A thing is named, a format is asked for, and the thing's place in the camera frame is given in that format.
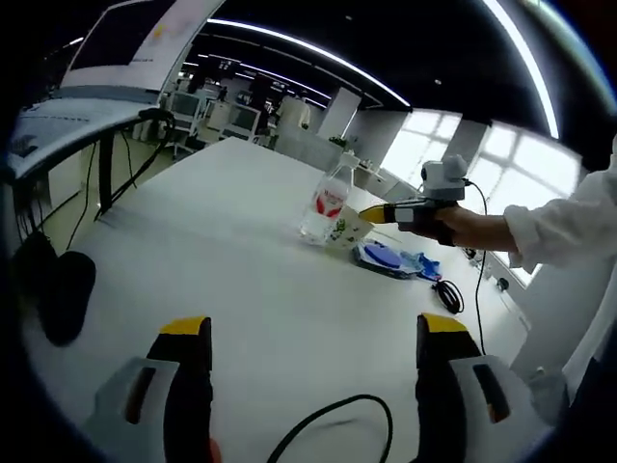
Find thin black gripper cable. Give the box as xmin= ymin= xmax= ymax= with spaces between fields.
xmin=462 ymin=178 xmax=489 ymax=357
xmin=267 ymin=394 xmax=394 ymax=463

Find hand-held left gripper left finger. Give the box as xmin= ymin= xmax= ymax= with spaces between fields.
xmin=94 ymin=315 xmax=214 ymax=463

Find clear water bottle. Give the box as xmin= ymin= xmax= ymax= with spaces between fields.
xmin=298 ymin=151 xmax=361 ymax=245

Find person's right hand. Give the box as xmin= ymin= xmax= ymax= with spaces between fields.
xmin=433 ymin=204 xmax=488 ymax=250

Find small blue plastic packet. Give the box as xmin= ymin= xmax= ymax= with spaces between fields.
xmin=402 ymin=250 xmax=443 ymax=284

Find grey partition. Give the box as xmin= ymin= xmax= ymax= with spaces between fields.
xmin=272 ymin=124 xmax=348 ymax=173

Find person's body clothing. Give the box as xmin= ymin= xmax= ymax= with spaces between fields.
xmin=561 ymin=269 xmax=617 ymax=406

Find row of white office chairs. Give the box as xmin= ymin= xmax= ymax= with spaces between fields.
xmin=166 ymin=89 xmax=264 ymax=146

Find potted green plant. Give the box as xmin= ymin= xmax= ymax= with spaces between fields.
xmin=329 ymin=135 xmax=361 ymax=153

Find paper cup green print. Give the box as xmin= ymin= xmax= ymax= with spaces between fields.
xmin=327 ymin=206 xmax=376 ymax=250

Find long ceiling light strip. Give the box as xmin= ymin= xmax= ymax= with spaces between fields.
xmin=206 ymin=17 xmax=411 ymax=107
xmin=481 ymin=0 xmax=560 ymax=141

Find black bag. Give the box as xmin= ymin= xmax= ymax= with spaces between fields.
xmin=13 ymin=231 xmax=97 ymax=346

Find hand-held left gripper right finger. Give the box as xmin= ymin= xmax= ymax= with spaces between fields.
xmin=415 ymin=312 xmax=555 ymax=463

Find white monitor stand shelf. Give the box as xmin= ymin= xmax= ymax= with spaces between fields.
xmin=7 ymin=89 xmax=168 ymax=179

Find black stand legs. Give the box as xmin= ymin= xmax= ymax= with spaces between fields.
xmin=94 ymin=108 xmax=177 ymax=223

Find large bright window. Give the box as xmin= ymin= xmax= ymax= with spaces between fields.
xmin=465 ymin=124 xmax=584 ymax=286
xmin=380 ymin=110 xmax=462 ymax=189

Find wet wipes packet blue lid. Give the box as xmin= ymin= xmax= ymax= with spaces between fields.
xmin=351 ymin=240 xmax=411 ymax=279

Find white table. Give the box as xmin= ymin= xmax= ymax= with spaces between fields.
xmin=18 ymin=137 xmax=531 ymax=463

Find computer monitor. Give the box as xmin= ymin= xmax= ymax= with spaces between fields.
xmin=57 ymin=0 xmax=228 ymax=93

